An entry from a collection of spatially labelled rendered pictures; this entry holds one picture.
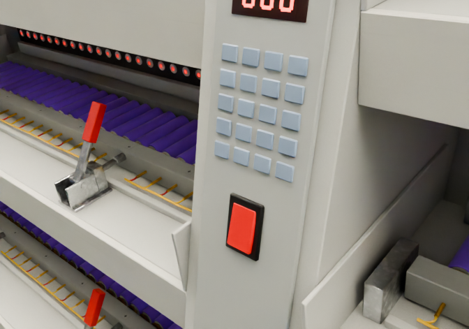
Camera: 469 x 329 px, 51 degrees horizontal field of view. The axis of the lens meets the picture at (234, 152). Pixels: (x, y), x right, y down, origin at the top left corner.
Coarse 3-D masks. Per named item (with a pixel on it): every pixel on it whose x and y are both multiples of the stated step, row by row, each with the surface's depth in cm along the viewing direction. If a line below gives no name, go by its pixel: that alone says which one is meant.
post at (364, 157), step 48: (336, 0) 22; (336, 48) 22; (336, 96) 23; (336, 144) 23; (384, 144) 27; (432, 144) 34; (336, 192) 24; (384, 192) 29; (192, 240) 31; (336, 240) 26; (192, 288) 32
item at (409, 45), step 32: (384, 0) 22; (416, 0) 22; (448, 0) 21; (384, 32) 21; (416, 32) 20; (448, 32) 19; (384, 64) 22; (416, 64) 21; (448, 64) 20; (384, 96) 22; (416, 96) 21; (448, 96) 20
